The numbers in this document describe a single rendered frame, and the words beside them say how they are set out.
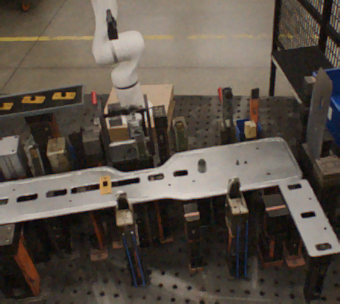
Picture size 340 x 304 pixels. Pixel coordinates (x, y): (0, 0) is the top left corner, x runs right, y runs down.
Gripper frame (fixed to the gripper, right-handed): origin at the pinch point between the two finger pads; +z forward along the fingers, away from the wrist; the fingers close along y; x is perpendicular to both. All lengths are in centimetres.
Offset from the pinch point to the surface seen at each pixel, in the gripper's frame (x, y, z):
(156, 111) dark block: 10.7, 3.7, 32.7
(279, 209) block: 44, 46, 47
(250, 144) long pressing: 42, 17, 45
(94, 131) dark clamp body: -13.1, 4.7, 36.9
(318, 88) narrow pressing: 62, 23, 18
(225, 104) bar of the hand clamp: 35.1, 9.8, 29.7
